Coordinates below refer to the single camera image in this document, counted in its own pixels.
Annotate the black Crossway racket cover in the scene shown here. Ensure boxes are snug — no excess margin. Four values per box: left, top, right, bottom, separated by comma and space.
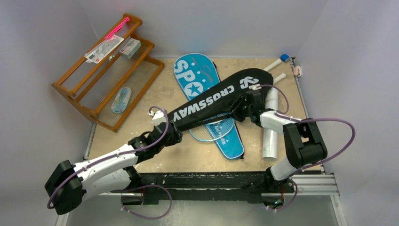
168, 68, 274, 131

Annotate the white shuttlecock tube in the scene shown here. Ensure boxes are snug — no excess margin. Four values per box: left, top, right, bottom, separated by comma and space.
262, 88, 279, 161

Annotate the light blue badminton racket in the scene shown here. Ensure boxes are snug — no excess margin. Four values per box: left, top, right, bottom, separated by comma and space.
263, 59, 282, 72
189, 73, 287, 143

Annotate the blue racket cover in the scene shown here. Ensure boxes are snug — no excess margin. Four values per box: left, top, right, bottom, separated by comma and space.
174, 53, 244, 160

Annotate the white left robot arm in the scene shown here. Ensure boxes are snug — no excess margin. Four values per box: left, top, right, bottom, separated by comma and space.
44, 122, 183, 215

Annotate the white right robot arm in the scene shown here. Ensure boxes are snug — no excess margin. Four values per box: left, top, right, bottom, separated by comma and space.
229, 90, 327, 192

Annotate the pink white clip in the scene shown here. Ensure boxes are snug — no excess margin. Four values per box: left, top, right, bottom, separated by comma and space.
293, 65, 302, 77

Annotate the small blue block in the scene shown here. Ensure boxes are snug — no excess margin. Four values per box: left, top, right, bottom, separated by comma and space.
280, 54, 291, 63

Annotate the blue white plastic packet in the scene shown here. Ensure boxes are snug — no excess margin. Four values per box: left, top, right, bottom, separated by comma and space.
111, 87, 132, 113

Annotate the wooden shelf rack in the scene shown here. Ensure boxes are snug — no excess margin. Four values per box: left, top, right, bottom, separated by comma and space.
52, 13, 165, 132

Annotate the small white box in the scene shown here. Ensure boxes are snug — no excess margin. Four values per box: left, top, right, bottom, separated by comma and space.
119, 38, 141, 59

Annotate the clear stationery packet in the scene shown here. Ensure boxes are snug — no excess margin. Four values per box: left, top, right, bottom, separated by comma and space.
84, 34, 124, 64

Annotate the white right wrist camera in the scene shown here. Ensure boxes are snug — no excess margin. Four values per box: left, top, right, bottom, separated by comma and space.
248, 84, 262, 90

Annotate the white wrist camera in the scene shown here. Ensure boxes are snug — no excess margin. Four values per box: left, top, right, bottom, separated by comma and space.
248, 84, 262, 90
148, 110, 168, 126

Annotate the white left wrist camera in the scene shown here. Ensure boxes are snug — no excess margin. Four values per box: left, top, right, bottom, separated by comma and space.
148, 110, 168, 126

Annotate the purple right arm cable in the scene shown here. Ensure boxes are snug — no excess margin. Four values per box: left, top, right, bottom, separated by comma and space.
254, 84, 356, 175

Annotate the black metal base frame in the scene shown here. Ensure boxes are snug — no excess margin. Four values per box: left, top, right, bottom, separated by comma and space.
84, 167, 339, 207

